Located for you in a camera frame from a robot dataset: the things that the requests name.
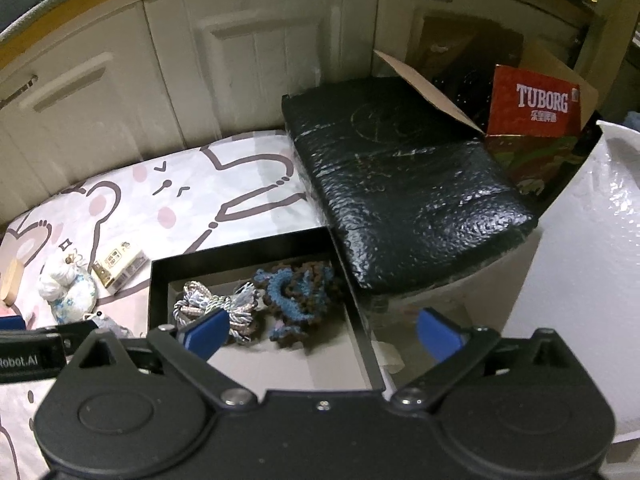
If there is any brown cardboard box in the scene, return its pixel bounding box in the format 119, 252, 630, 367
372, 11, 601, 161

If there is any bear print blanket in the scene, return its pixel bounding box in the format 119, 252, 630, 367
0, 130, 323, 480

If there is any white fuzzy scrunchie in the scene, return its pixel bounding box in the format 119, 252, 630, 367
38, 255, 83, 302

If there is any red beer carton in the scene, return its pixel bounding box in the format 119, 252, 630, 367
484, 64, 601, 211

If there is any wooden block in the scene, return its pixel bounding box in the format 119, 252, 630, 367
0, 258, 22, 307

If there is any small grey hair accessory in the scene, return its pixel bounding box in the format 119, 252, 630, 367
84, 311, 134, 339

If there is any brown fuzzy scrunchie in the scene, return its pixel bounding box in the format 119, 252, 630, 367
272, 258, 334, 281

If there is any grey braided scrunchie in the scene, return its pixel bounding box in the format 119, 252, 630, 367
172, 280, 259, 345

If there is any black box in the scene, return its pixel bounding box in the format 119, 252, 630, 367
147, 226, 399, 394

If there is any plastic wrapped grey box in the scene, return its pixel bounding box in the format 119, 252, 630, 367
345, 230, 542, 396

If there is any black wrapped package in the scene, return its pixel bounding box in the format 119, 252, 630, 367
281, 76, 540, 293

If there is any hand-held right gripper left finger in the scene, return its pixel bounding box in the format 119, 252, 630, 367
65, 307, 256, 409

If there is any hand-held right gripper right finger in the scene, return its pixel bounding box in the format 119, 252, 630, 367
390, 308, 572, 411

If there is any small yellow white box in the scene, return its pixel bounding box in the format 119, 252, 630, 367
91, 242, 151, 291

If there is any blue knitted scrunchie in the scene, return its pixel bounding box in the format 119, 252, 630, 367
252, 266, 337, 347

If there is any cream cabinet door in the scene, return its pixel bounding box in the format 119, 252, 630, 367
144, 0, 382, 148
376, 0, 609, 86
0, 2, 191, 221

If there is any white bubble mailer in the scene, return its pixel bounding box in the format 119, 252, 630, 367
504, 120, 640, 443

